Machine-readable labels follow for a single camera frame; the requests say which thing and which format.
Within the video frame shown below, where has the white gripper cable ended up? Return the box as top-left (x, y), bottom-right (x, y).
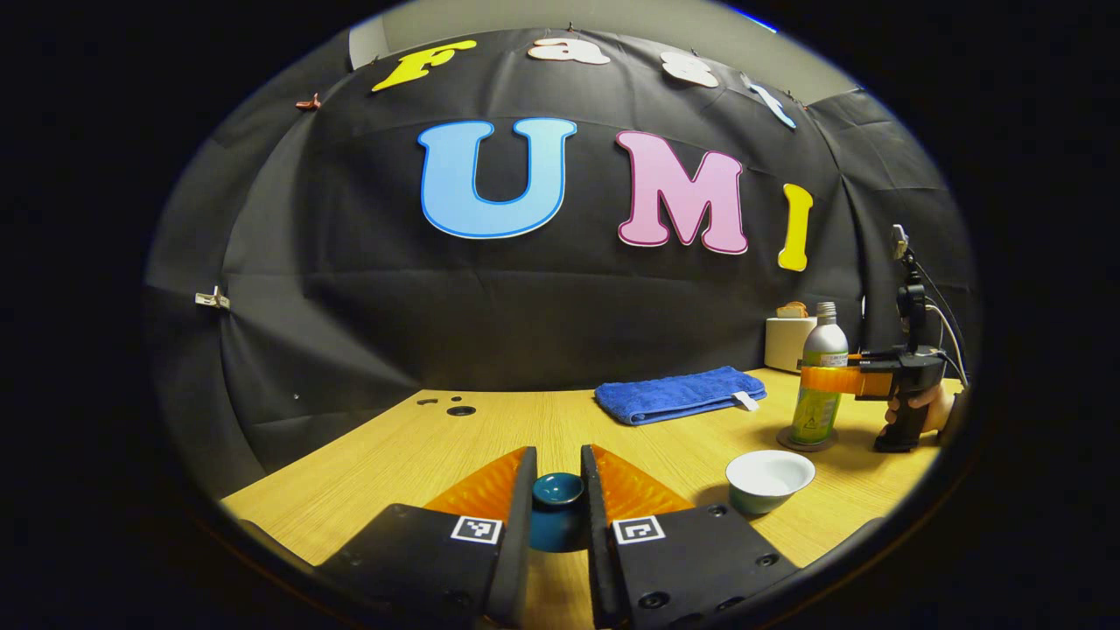
top-left (926, 262), bottom-right (970, 388)

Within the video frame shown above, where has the teal teacup white inside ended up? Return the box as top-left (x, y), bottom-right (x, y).
top-left (725, 450), bottom-right (816, 515)

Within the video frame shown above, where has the blue towel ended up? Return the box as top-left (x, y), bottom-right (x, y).
top-left (594, 366), bottom-right (768, 427)

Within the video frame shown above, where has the black backdrop cloth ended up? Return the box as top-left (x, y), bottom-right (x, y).
top-left (144, 28), bottom-right (977, 500)

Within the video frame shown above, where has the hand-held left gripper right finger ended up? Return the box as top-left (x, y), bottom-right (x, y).
top-left (581, 444), bottom-right (802, 629)

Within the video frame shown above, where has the round brown coaster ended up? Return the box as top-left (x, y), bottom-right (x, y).
top-left (776, 426), bottom-right (839, 453)

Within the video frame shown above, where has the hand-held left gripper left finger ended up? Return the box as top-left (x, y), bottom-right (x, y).
top-left (315, 446), bottom-right (538, 627)

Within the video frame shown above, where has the white toaster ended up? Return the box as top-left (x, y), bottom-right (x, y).
top-left (764, 316), bottom-right (819, 375)

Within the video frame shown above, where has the silver green-label water bottle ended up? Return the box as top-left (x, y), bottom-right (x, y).
top-left (790, 302), bottom-right (850, 445)

